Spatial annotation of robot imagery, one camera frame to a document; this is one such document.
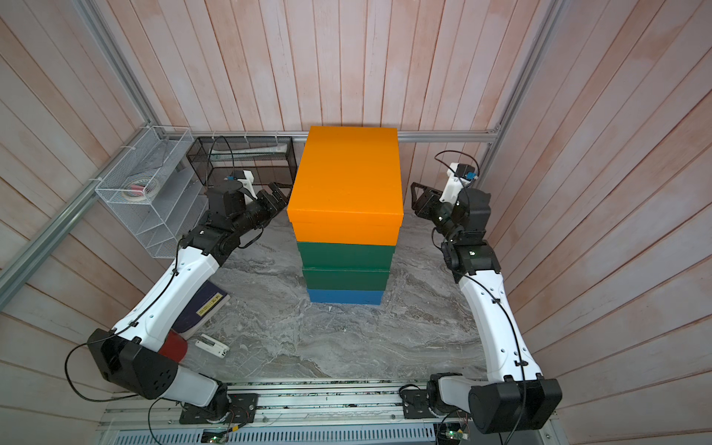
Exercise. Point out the blue shoebox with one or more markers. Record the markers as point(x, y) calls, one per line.
point(340, 296)

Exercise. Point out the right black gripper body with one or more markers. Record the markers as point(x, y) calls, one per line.
point(443, 218)

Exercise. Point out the orange shoebox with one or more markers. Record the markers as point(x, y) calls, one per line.
point(348, 189)

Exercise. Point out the small green shoebox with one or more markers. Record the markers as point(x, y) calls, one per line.
point(345, 279)

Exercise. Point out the white small device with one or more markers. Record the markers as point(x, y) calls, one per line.
point(213, 346)

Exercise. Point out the paper in mesh basket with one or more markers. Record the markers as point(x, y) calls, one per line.
point(268, 153)

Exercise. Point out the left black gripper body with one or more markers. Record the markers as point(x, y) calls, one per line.
point(256, 214)

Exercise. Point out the large green shoebox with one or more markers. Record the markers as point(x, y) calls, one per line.
point(345, 256)

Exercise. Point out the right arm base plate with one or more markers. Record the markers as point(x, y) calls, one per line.
point(420, 403)

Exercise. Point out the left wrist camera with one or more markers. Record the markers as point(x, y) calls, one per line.
point(246, 180)

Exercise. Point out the white wire shelf rack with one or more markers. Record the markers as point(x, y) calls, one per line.
point(158, 152)

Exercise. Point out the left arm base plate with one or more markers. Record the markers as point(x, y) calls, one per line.
point(226, 408)

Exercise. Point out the red pen cup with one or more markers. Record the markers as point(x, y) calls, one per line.
point(174, 347)

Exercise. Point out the black mesh basket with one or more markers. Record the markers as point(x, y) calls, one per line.
point(211, 174)

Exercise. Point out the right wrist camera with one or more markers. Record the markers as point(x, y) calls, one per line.
point(460, 176)

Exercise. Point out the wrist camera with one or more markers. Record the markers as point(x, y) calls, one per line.
point(460, 176)
point(246, 180)

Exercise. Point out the tape roll on shelf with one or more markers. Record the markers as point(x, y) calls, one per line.
point(141, 189)

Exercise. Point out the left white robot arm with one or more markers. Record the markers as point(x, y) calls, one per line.
point(129, 355)

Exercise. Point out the dark blue book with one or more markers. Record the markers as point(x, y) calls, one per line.
point(207, 301)

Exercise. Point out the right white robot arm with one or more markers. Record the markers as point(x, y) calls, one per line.
point(515, 396)

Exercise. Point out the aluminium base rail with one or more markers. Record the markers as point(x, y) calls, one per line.
point(298, 411)

